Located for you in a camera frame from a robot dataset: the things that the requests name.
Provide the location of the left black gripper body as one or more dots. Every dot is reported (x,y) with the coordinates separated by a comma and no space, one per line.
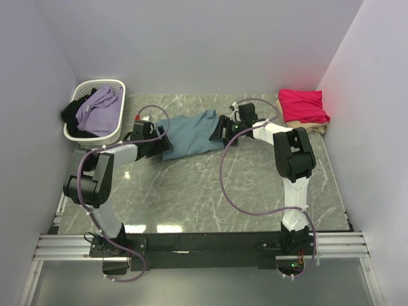
(158,146)

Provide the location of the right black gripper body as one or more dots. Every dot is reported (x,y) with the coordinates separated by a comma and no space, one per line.
(231,127)

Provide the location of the teal blue t shirt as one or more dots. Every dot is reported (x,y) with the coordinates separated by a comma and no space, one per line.
(190,135)

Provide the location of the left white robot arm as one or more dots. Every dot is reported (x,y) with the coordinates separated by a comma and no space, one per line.
(88,181)

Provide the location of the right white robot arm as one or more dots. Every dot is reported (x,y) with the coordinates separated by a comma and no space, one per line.
(294,161)

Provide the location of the lilac t shirt in basket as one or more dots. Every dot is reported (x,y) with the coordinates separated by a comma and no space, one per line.
(100,114)

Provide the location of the white plastic laundry basket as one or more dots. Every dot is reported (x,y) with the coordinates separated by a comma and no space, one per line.
(84,89)

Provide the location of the black garment in basket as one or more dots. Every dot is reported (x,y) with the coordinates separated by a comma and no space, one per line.
(68,116)

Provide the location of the folded red t shirt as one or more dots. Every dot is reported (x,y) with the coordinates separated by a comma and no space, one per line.
(293,95)

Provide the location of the folded tan t shirt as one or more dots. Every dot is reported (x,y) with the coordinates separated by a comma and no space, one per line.
(314,128)

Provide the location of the black base beam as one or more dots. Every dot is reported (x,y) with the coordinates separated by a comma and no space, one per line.
(204,250)

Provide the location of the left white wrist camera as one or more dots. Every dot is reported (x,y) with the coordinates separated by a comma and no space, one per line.
(139,118)

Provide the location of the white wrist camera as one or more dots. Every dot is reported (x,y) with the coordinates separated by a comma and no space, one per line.
(235,115)
(139,118)

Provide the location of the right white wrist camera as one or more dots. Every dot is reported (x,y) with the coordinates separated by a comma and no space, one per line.
(235,115)

